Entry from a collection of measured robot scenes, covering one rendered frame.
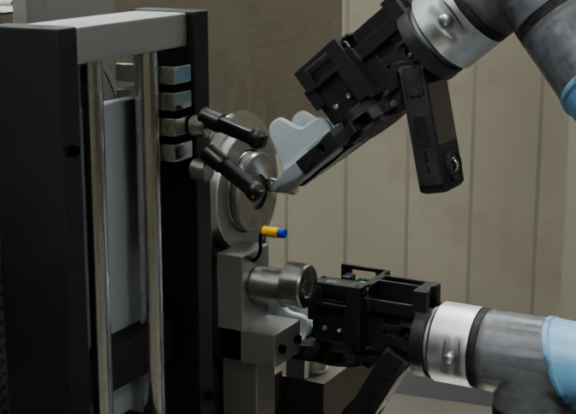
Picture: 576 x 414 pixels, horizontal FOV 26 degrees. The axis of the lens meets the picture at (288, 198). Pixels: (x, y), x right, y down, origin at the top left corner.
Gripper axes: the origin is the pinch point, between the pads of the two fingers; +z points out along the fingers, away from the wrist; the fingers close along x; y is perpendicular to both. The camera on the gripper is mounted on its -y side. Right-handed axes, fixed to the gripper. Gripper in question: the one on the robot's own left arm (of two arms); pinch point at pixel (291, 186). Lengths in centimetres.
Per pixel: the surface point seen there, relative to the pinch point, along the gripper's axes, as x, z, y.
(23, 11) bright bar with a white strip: 35.0, -10.7, 15.2
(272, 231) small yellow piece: 8.5, -0.6, -3.2
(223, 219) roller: 6.8, 4.0, 0.6
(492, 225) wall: -252, 93, -10
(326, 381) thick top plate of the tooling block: -8.7, 14.9, -16.7
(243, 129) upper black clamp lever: 31.5, -17.2, 0.2
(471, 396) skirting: -250, 132, -50
